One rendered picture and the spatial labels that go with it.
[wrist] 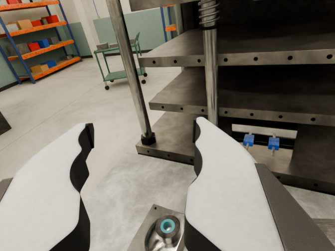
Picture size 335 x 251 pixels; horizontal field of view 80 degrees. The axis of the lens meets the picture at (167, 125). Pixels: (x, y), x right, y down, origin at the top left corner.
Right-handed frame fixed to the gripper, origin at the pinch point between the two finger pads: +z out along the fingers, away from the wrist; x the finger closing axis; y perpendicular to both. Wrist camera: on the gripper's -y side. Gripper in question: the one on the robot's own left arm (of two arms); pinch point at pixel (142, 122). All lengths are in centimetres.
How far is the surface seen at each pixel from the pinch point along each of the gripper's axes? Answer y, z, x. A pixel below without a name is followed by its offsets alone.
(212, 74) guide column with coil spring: 21, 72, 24
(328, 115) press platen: 33, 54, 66
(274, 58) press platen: 13, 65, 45
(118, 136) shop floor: 155, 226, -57
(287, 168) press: 60, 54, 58
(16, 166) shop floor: 173, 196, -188
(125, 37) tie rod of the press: 8, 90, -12
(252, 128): 45, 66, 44
